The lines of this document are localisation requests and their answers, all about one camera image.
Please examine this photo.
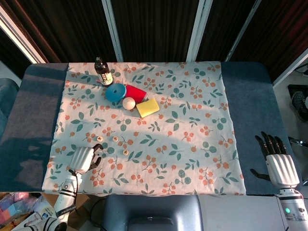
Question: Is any blue felt table cover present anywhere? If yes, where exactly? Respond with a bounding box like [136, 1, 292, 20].
[0, 61, 301, 197]

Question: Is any blue grey robot torso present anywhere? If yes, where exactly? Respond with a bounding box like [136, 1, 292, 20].
[103, 194, 204, 231]

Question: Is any black mesh sneaker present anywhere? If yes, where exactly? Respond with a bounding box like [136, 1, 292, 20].
[290, 90, 308, 122]

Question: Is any blue round disc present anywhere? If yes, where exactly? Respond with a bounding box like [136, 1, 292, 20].
[105, 83, 127, 101]

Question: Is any black metal stand leg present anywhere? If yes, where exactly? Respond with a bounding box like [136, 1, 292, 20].
[288, 136, 308, 148]

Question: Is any dark pleated screen panel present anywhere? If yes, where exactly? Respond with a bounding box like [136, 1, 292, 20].
[14, 0, 118, 64]
[196, 0, 256, 62]
[111, 0, 202, 62]
[230, 0, 308, 82]

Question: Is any white screen frame post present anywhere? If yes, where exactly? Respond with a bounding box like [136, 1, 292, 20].
[271, 47, 308, 88]
[186, 0, 213, 62]
[101, 0, 124, 62]
[0, 6, 47, 64]

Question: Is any floral berry tablecloth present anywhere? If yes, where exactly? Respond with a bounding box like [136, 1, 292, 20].
[41, 61, 246, 196]

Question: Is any red plastic cup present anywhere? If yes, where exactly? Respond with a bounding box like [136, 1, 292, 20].
[124, 84, 148, 103]

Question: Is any grey screen frame post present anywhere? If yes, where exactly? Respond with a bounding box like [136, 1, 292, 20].
[224, 0, 263, 62]

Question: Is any colourful block assortment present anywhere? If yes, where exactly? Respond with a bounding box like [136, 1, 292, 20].
[0, 192, 55, 231]

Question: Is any yellow sponge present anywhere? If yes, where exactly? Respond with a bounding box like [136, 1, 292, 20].
[136, 97, 160, 118]

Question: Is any dark brown labelled bottle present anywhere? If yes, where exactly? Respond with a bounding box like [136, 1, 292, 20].
[93, 56, 114, 87]

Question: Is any brown cardboard box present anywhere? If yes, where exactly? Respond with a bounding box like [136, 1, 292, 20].
[40, 192, 106, 231]

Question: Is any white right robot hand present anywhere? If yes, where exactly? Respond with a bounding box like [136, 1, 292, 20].
[249, 131, 301, 188]

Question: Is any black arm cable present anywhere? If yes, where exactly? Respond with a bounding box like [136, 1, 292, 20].
[57, 169, 81, 214]

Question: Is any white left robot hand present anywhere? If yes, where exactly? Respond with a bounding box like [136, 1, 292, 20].
[69, 143, 104, 176]

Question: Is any white ball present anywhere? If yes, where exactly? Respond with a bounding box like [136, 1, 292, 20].
[122, 97, 136, 111]

